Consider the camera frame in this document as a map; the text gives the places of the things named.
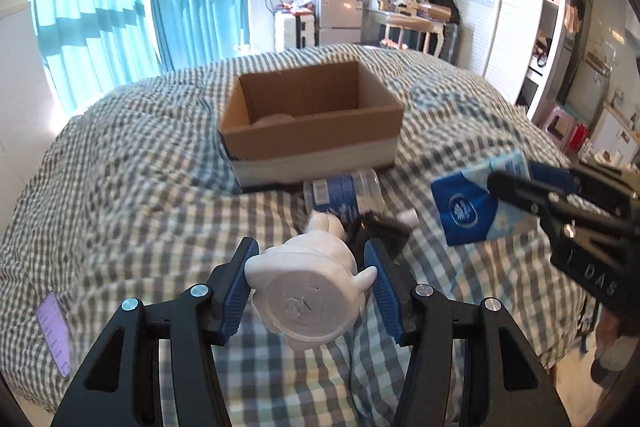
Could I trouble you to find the white vanity table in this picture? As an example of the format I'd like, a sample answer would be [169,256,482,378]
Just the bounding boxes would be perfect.
[369,3,451,57]

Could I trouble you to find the brown cardboard box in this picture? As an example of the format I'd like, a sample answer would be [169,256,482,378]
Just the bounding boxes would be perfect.
[218,61,404,190]

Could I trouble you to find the small silver fridge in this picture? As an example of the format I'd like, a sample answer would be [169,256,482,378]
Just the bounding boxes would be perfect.
[316,0,362,46]

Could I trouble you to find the clear plastic jar blue label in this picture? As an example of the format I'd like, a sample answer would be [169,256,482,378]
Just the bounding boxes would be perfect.
[303,168,385,222]

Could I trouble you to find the white figurine bottle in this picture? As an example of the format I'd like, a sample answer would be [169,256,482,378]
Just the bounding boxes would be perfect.
[244,211,378,351]

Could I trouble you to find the white suitcase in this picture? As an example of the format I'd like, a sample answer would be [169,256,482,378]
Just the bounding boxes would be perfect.
[273,10,316,52]

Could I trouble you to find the white tube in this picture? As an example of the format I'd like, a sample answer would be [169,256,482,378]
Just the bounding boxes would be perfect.
[396,209,419,229]

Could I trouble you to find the blue tissue pack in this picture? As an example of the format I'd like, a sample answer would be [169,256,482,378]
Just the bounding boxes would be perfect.
[431,150,538,246]

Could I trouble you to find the black square object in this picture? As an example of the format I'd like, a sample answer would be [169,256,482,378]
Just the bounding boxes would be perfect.
[345,211,412,270]

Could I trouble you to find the pink stool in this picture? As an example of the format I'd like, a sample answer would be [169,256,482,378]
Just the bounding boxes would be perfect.
[541,104,580,152]

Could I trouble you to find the white wardrobe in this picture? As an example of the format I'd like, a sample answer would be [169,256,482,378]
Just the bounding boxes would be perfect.
[454,0,566,119]

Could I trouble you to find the checkered bed quilt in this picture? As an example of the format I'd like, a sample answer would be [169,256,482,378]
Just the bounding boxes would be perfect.
[1,44,594,411]

